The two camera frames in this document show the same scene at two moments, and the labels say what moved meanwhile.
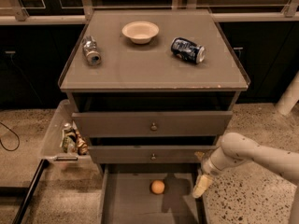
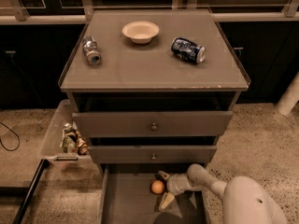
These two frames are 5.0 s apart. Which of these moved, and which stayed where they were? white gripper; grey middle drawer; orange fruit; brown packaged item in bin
Moved: white gripper
Stayed: brown packaged item in bin; grey middle drawer; orange fruit
